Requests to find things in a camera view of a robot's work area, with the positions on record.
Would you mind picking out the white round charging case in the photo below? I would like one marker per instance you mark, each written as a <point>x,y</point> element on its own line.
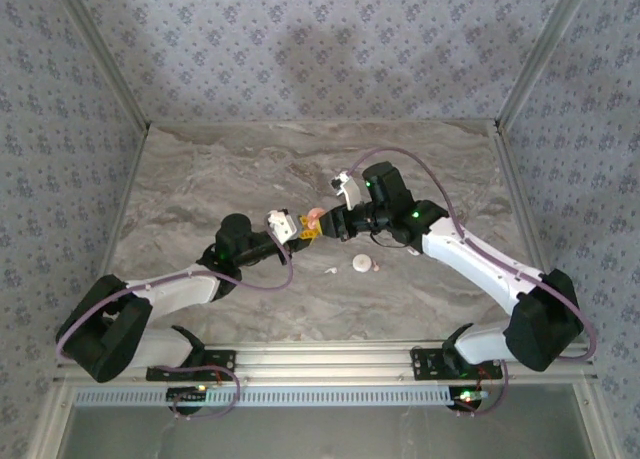
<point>361,263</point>

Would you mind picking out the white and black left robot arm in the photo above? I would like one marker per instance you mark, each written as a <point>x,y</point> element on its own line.
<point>175,291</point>

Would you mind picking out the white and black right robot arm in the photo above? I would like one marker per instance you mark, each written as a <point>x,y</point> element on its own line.
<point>475,254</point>

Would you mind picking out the small black controller board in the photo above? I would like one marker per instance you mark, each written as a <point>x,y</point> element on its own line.
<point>187,394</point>
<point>467,396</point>

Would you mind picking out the aluminium table side rail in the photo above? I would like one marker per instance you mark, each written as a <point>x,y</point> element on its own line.
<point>522,204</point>
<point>121,204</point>

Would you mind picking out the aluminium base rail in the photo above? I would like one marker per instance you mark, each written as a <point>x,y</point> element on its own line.
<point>320,361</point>

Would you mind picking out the aluminium corner post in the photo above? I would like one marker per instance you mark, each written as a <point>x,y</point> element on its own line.
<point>105,54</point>
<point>541,54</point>

